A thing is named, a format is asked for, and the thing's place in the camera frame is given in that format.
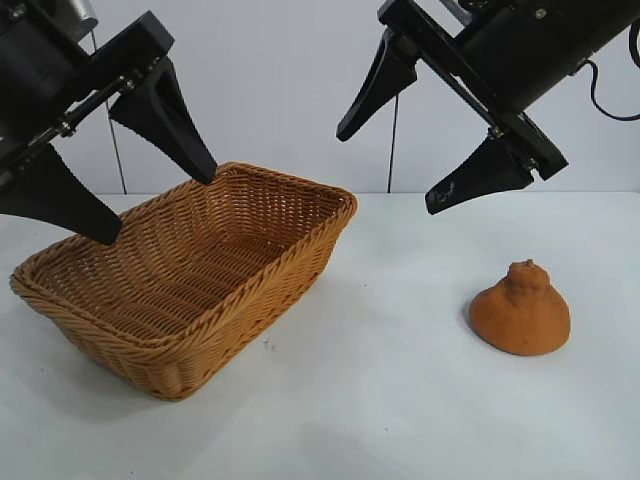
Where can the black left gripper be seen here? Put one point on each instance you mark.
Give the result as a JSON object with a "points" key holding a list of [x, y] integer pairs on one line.
{"points": [[35, 65]]}

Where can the bumpy orange fruit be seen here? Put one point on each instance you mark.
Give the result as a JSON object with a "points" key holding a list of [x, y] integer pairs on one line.
{"points": [[520, 320]]}

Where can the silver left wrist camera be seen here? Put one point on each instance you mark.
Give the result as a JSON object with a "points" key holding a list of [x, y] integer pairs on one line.
{"points": [[77, 12]]}

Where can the woven wicker basket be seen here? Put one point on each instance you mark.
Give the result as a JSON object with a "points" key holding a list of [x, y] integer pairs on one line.
{"points": [[200, 285]]}

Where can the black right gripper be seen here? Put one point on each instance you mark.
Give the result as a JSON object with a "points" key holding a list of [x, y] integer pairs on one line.
{"points": [[525, 45]]}

